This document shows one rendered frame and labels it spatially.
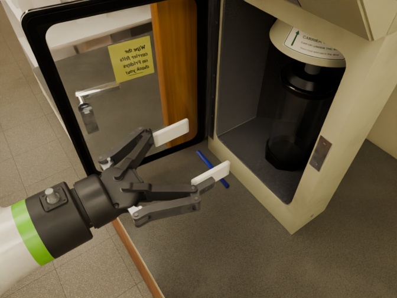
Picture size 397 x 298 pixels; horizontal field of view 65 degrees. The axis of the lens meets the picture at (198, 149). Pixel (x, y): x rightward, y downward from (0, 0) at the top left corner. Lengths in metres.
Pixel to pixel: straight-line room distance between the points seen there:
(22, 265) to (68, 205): 0.09
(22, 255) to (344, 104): 0.46
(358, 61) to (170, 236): 0.50
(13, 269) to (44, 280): 1.38
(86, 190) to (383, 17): 0.40
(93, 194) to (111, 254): 1.34
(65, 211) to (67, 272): 1.38
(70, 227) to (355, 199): 0.65
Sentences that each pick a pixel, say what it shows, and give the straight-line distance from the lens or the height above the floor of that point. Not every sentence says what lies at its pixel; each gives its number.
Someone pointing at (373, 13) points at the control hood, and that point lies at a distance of 0.36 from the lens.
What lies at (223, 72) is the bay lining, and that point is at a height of 1.21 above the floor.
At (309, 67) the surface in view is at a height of 1.27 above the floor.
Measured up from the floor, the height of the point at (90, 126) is 1.17.
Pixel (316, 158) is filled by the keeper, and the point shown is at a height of 1.19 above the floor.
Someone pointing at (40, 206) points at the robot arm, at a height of 1.24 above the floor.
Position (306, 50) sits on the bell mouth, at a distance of 0.52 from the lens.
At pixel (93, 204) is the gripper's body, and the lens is 0.45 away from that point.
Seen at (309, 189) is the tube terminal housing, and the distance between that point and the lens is 0.61.
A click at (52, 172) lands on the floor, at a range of 2.21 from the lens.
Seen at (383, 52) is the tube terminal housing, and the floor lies 1.39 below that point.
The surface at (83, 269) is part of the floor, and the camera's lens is 1.79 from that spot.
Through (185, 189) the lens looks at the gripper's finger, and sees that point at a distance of 0.46.
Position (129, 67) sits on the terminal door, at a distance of 0.60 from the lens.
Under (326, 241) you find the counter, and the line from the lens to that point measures 0.76.
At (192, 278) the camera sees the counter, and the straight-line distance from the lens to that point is 0.68.
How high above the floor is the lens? 1.58
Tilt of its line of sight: 48 degrees down
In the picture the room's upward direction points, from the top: straight up
